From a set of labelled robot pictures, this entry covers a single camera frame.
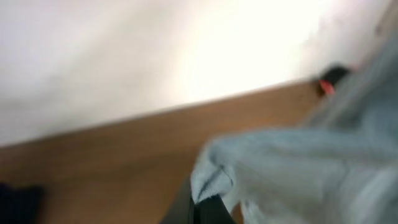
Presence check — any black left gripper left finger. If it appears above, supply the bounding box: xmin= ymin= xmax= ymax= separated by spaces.
xmin=160 ymin=178 xmax=195 ymax=224

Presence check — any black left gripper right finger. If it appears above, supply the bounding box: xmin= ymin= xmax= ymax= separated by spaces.
xmin=194 ymin=195 xmax=236 ymax=224

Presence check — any light blue-grey t-shirt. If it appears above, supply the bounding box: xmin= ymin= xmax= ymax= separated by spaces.
xmin=190 ymin=39 xmax=397 ymax=223

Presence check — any dark navy folded garment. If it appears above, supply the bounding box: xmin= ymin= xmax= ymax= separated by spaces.
xmin=1 ymin=183 xmax=45 ymax=224

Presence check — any red printed t-shirt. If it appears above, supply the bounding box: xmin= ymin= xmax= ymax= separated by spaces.
xmin=318 ymin=80 xmax=335 ymax=95

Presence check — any black garment on pile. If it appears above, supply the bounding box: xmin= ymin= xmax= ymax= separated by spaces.
xmin=318 ymin=66 xmax=351 ymax=86

